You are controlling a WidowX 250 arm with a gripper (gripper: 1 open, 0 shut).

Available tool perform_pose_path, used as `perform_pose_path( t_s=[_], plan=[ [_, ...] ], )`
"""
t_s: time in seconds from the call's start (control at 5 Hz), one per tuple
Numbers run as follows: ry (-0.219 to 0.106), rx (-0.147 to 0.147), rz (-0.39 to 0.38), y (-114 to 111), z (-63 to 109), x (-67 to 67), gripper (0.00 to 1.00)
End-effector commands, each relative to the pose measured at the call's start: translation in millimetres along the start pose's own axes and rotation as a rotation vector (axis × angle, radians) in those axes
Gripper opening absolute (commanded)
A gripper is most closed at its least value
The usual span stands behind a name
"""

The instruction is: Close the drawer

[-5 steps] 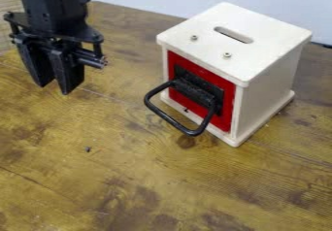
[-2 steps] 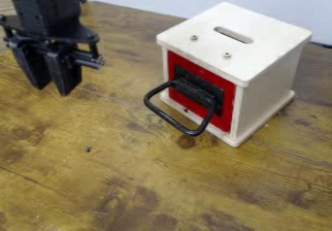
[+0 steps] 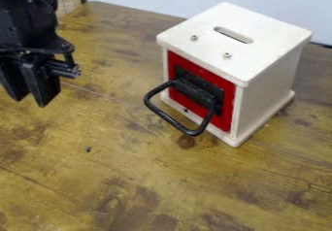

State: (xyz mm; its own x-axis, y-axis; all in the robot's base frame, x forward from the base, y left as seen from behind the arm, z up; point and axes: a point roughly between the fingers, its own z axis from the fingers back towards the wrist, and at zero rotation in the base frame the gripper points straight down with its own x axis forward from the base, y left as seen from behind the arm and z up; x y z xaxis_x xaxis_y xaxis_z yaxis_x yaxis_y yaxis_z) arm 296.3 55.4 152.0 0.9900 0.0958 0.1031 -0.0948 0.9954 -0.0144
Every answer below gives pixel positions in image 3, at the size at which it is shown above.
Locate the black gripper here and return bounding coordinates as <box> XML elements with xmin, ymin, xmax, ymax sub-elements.
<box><xmin>0</xmin><ymin>0</ymin><xmax>81</xmax><ymax>107</ymax></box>

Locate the white wooden box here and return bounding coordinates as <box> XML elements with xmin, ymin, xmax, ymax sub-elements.
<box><xmin>157</xmin><ymin>3</ymin><xmax>312</xmax><ymax>147</ymax></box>

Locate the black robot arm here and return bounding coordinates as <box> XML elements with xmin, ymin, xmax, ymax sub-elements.
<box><xmin>0</xmin><ymin>0</ymin><xmax>81</xmax><ymax>107</ymax></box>

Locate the red drawer with black handle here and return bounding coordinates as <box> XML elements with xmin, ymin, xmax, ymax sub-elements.
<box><xmin>145</xmin><ymin>50</ymin><xmax>236</xmax><ymax>136</ymax></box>

